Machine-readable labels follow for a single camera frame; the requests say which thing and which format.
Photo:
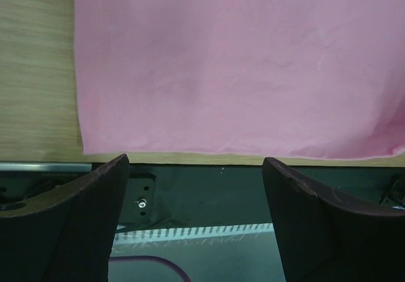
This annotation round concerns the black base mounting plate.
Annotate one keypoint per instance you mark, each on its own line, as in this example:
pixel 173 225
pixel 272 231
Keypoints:
pixel 184 196

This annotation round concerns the white slotted cable duct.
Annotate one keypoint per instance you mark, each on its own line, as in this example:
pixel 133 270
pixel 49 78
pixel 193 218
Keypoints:
pixel 160 235

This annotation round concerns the pink t shirt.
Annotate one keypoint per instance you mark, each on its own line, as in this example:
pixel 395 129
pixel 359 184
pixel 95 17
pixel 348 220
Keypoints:
pixel 313 79

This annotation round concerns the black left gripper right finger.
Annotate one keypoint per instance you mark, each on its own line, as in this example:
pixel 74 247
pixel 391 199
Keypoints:
pixel 324 234

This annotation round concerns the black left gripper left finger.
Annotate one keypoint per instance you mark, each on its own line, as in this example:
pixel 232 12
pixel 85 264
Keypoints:
pixel 67 233

